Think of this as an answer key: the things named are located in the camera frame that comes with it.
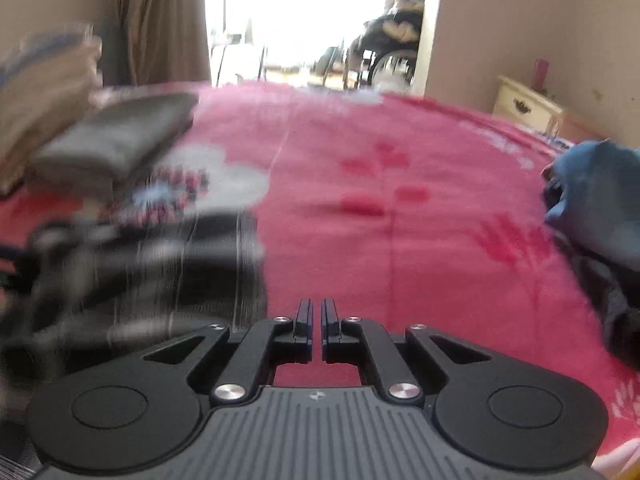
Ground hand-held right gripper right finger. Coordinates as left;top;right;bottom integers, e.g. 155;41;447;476
320;298;493;406

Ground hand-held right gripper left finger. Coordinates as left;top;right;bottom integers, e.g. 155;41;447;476
142;298;314;406

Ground black white plaid pants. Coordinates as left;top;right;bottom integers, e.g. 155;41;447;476
0;210;270;401

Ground stack of folded light clothes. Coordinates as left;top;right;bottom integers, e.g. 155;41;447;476
0;22;105;197

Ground pink floral blanket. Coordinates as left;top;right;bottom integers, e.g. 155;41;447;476
0;80;640;461

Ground grey folded cloth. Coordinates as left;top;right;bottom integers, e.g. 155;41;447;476
27;91;200;196

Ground dark cloth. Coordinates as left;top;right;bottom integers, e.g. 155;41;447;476
562;247;640;363

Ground wheelchair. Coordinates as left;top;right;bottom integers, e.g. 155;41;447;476
344;0;427;92

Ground cream nightstand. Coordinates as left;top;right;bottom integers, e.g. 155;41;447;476
492;74;567;137

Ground blue cloth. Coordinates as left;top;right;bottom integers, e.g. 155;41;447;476
541;139;640;268

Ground pink cup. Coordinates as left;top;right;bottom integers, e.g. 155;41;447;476
531;58;551;89

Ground beige curtain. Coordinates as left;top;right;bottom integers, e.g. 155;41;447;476
114;0;212;87

